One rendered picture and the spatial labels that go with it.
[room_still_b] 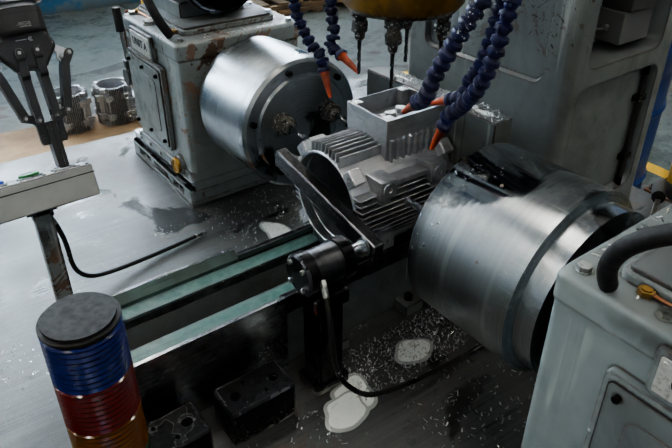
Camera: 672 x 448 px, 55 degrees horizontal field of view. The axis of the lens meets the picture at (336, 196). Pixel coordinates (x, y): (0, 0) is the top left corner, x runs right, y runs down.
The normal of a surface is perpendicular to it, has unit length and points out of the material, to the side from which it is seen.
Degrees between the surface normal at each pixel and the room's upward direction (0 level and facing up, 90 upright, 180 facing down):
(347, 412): 0
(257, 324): 90
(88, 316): 0
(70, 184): 69
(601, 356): 89
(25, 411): 0
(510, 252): 54
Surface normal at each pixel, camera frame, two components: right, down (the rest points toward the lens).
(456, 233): -0.68, -0.20
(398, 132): 0.59, 0.41
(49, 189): 0.56, 0.07
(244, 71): -0.47, -0.52
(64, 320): 0.00, -0.86
